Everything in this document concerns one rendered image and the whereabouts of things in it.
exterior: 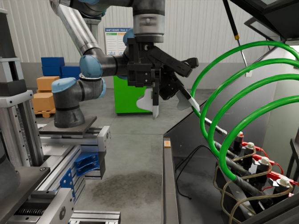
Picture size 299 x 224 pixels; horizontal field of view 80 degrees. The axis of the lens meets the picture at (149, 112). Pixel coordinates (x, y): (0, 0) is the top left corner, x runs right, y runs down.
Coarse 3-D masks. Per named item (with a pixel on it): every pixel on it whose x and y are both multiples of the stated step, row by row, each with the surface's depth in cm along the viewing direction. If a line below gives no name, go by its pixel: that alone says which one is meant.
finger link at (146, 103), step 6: (150, 90) 45; (144, 96) 46; (150, 96) 46; (138, 102) 47; (144, 102) 46; (150, 102) 46; (144, 108) 47; (150, 108) 47; (156, 108) 46; (156, 114) 48
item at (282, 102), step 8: (288, 96) 34; (296, 96) 33; (272, 104) 34; (280, 104) 34; (256, 112) 35; (264, 112) 34; (248, 120) 35; (240, 128) 36; (232, 136) 36; (224, 144) 37; (224, 152) 38; (224, 160) 38; (224, 168) 39; (232, 176) 40; (240, 184) 40; (248, 184) 40; (248, 192) 41; (256, 192) 40; (264, 200) 41
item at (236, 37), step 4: (224, 0) 77; (224, 4) 78; (228, 4) 78; (228, 8) 78; (228, 12) 78; (228, 16) 79; (232, 16) 79; (232, 20) 79; (232, 24) 80; (232, 28) 80; (236, 28) 80; (236, 32) 80; (236, 36) 81; (244, 60) 84; (248, 72) 85; (248, 76) 86
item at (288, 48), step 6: (252, 42) 53; (258, 42) 52; (264, 42) 52; (270, 42) 52; (276, 42) 52; (234, 48) 54; (240, 48) 53; (288, 48) 52; (222, 54) 55; (228, 54) 54; (294, 54) 53; (216, 60) 55; (210, 66) 55; (204, 72) 56; (198, 78) 57; (192, 90) 58; (192, 96) 59; (192, 108) 60; (198, 114) 61
